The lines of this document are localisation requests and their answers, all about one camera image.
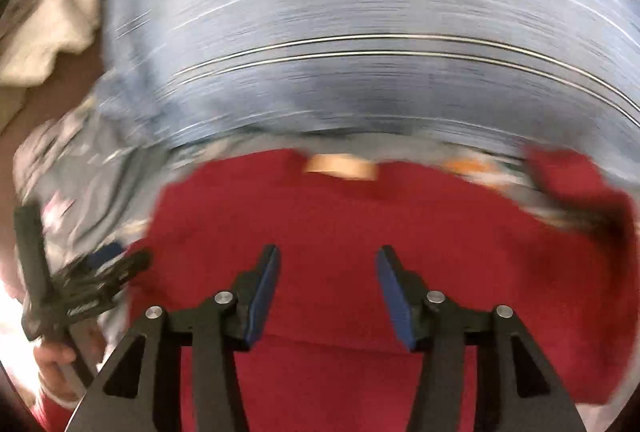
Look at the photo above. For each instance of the person's left forearm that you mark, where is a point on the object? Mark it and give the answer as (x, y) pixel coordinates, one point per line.
(47, 409)

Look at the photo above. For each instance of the red knit garment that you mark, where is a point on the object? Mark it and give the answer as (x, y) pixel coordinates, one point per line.
(325, 222)

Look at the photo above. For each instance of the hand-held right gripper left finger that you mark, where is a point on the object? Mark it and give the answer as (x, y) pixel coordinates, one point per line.
(265, 293)

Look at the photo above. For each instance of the grey printed bedsheet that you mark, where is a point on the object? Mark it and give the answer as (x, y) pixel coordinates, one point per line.
(85, 182)

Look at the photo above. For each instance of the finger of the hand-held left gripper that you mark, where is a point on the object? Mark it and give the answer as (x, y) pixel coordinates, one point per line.
(125, 269)

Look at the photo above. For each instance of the person's left hand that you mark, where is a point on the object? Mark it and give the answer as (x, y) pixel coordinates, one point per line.
(52, 359)

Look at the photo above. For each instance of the white crumpled cloth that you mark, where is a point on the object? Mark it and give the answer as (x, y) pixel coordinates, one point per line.
(45, 26)

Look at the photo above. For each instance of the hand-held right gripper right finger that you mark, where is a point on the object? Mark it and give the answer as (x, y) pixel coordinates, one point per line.
(395, 298)

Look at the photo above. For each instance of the blue plaid pillow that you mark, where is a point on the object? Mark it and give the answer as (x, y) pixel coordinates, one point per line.
(350, 11)

